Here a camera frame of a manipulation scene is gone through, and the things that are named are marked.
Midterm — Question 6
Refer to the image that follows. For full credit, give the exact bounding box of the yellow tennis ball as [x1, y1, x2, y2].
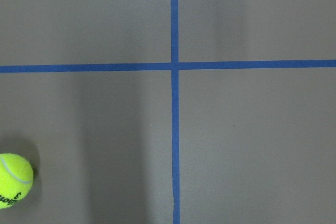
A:
[1, 153, 34, 209]

